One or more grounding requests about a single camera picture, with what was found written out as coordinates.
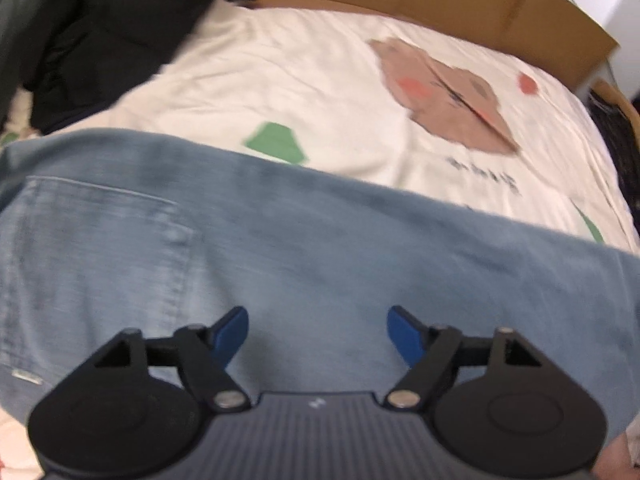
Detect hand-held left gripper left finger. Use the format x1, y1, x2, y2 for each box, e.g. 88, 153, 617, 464
92, 305, 251, 411

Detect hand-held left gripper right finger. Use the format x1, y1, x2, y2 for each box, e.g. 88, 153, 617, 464
385, 305, 543, 408

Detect light blue denim pants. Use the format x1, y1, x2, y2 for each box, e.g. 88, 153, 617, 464
0, 127, 640, 461

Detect cream bear print bed sheet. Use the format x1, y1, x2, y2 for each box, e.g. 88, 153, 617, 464
0, 0, 640, 480

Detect brown cardboard sheet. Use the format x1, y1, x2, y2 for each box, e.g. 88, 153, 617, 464
200, 0, 621, 92

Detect dark grey duvet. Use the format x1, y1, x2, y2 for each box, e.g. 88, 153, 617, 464
0, 0, 76, 126

